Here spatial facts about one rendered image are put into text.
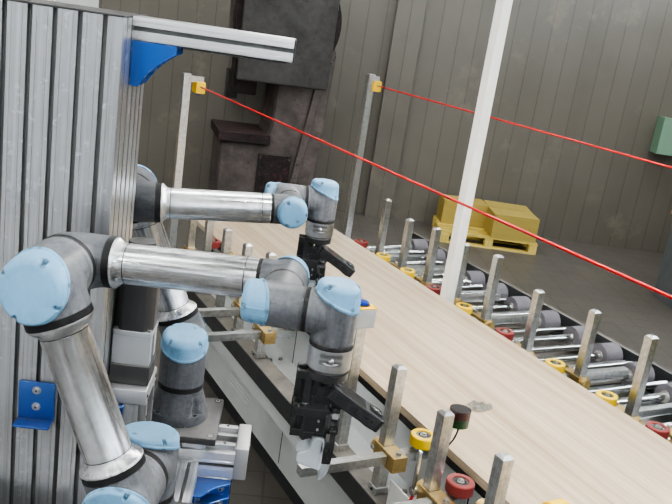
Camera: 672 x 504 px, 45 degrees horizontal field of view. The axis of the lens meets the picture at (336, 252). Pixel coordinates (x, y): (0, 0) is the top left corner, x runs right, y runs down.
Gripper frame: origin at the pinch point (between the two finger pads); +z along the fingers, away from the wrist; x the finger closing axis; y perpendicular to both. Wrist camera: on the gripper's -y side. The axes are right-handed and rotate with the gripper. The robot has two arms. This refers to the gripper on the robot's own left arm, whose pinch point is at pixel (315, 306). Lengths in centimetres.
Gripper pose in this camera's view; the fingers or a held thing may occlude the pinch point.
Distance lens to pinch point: 222.7
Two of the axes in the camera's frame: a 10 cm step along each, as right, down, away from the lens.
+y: -9.9, -1.3, -0.8
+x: 0.4, 2.8, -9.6
